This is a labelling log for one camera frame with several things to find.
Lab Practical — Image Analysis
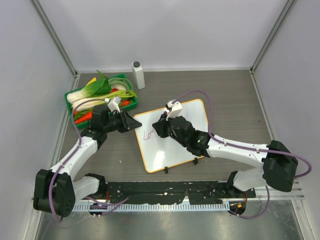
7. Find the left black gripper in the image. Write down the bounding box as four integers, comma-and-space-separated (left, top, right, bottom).
103, 108, 141, 133

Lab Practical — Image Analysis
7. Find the orange framed whiteboard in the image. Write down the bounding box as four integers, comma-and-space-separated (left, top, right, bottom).
133, 99, 208, 173

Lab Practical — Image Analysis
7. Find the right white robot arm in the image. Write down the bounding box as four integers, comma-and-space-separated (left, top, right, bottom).
152, 115, 298, 198

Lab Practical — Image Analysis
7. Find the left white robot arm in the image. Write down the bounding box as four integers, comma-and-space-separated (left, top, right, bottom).
33, 105, 142, 218

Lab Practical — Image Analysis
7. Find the left black whiteboard foot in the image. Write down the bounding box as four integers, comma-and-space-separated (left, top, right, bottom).
164, 166, 169, 174

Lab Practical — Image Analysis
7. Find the orange carrot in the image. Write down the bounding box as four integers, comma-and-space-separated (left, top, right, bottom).
75, 111, 92, 124

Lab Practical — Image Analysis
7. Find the green onion bundle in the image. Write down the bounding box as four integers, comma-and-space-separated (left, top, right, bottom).
108, 77, 133, 91

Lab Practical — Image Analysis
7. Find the green plastic tray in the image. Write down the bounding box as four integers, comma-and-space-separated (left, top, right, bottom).
64, 72, 138, 129

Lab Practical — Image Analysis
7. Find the bok choy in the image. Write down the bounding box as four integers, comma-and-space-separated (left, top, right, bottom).
66, 77, 112, 112

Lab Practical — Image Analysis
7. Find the white bottle grey cap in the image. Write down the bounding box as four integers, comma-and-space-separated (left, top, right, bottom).
131, 61, 145, 90

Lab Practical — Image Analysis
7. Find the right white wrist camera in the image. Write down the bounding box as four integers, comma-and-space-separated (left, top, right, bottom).
165, 99, 183, 121

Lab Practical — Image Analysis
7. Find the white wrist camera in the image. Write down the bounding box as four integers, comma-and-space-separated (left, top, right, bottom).
104, 96, 121, 113
165, 99, 183, 121

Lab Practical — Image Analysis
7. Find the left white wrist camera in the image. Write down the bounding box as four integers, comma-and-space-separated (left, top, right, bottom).
104, 96, 121, 113

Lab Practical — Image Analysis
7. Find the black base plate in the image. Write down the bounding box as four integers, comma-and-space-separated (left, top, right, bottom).
77, 180, 257, 205

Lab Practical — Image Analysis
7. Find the white slotted cable duct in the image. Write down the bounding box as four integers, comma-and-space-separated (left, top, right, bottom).
72, 201, 230, 213

